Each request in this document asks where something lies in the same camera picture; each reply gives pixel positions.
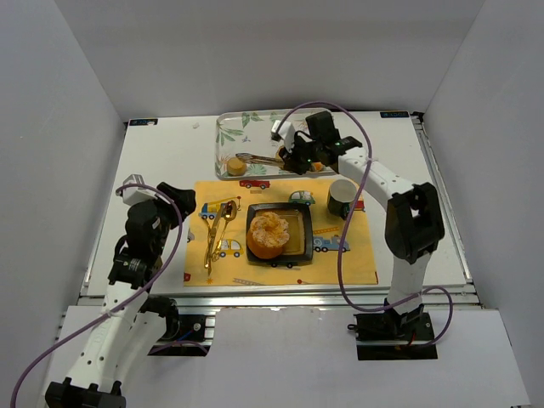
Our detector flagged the small round yellow cake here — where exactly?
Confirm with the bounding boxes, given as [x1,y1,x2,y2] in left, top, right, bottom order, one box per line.
[226,157,247,177]

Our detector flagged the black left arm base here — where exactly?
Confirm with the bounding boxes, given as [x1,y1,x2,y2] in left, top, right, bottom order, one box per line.
[140,297,210,357]

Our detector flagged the gold fork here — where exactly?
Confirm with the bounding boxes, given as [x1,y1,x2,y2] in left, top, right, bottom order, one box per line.
[202,204,227,272]

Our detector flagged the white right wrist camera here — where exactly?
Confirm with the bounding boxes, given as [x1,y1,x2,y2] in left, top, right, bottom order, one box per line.
[270,120,296,153]

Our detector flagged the yellow vehicle-print placemat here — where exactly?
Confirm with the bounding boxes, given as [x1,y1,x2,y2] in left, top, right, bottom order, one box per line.
[184,178,378,287]

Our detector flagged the white leaf-print tray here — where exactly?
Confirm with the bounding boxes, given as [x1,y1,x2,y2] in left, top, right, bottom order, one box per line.
[214,108,330,180]

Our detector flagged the large orange sugared bun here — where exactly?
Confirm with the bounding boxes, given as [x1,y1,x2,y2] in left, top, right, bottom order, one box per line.
[246,212,290,259]

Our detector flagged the blue left table label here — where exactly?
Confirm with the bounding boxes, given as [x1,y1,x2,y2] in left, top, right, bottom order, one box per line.
[128,118,158,127]

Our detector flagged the metal serving tongs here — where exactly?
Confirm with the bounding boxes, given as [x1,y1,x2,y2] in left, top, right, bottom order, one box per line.
[235,152,285,168]

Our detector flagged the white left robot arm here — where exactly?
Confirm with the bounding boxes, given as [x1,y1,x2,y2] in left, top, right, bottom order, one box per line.
[44,182,196,407]

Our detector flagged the aluminium table frame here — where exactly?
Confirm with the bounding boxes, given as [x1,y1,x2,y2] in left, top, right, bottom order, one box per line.
[77,112,481,313]

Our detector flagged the gold spoon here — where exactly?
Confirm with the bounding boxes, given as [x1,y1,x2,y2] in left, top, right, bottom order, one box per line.
[211,200,238,261]

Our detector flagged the twisted orange croissant roll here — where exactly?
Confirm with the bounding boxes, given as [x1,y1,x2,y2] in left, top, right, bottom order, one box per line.
[310,162,324,173]

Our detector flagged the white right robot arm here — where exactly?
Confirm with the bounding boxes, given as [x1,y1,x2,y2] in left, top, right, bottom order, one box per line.
[271,110,445,330]

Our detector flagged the black square plate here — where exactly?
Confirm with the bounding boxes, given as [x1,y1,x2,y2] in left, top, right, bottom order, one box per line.
[246,202,314,269]

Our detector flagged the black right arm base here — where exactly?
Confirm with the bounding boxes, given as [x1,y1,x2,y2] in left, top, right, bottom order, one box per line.
[347,313,439,361]

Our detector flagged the herb bread slice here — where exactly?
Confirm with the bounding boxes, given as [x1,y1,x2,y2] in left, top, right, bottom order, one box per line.
[275,146,290,172]

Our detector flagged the blue right table label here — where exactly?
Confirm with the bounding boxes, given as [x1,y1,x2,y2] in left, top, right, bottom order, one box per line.
[380,110,411,119]

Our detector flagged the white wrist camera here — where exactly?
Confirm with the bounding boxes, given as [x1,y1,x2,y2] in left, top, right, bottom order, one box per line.
[270,120,296,153]
[116,173,156,207]

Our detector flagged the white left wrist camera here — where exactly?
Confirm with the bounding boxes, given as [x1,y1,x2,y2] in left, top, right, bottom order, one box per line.
[116,173,156,207]

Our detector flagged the blue table label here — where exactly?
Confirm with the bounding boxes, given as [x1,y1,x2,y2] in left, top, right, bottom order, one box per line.
[128,118,158,127]
[380,110,411,119]

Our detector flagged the dark green mug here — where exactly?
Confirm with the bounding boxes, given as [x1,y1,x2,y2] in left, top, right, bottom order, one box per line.
[326,179,358,220]

